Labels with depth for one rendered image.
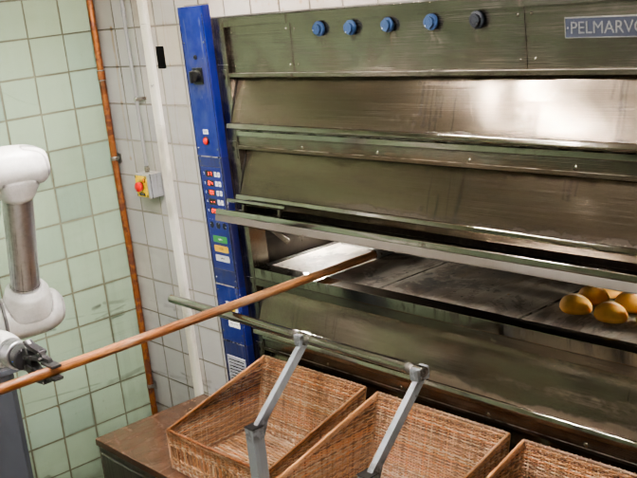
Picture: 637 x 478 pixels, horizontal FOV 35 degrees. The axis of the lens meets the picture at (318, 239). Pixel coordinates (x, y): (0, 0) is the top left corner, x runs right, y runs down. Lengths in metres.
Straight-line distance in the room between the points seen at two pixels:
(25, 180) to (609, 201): 1.79
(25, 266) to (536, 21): 1.87
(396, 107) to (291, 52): 0.51
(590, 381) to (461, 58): 0.95
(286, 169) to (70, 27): 1.28
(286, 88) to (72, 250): 1.39
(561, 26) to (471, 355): 1.03
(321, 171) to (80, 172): 1.35
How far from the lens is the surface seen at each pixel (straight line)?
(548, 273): 2.61
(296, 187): 3.46
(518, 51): 2.74
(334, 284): 3.44
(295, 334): 3.04
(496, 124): 2.78
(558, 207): 2.73
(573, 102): 2.65
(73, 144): 4.35
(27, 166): 3.32
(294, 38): 3.37
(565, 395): 2.90
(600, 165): 2.63
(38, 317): 3.66
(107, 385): 4.59
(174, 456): 3.64
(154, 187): 4.14
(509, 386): 3.01
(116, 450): 3.92
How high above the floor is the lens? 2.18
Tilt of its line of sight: 14 degrees down
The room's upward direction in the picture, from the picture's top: 6 degrees counter-clockwise
